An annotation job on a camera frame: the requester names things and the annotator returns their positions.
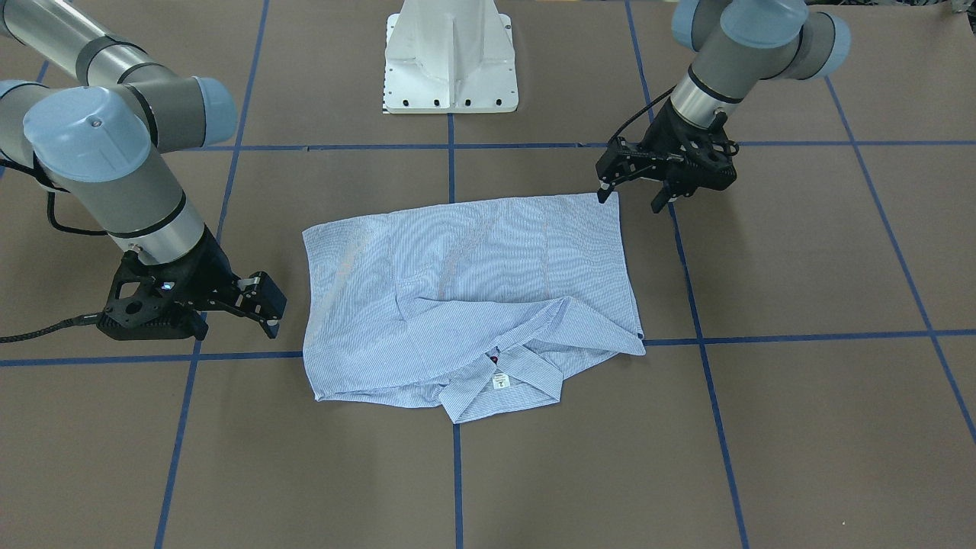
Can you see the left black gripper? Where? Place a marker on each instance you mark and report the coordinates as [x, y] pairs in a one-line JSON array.
[[665, 136]]

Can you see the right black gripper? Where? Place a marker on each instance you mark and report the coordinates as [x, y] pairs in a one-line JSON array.
[[204, 268]]

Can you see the light blue striped shirt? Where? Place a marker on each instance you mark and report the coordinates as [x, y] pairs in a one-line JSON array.
[[478, 308]]

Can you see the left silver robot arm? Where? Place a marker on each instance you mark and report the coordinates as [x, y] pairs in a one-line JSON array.
[[737, 44]]

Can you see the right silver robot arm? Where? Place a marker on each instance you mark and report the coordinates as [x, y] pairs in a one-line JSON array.
[[103, 143]]

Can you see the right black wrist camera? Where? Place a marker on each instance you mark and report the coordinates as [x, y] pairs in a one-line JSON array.
[[145, 305]]

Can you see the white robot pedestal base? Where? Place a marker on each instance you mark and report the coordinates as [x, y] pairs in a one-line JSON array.
[[450, 57]]

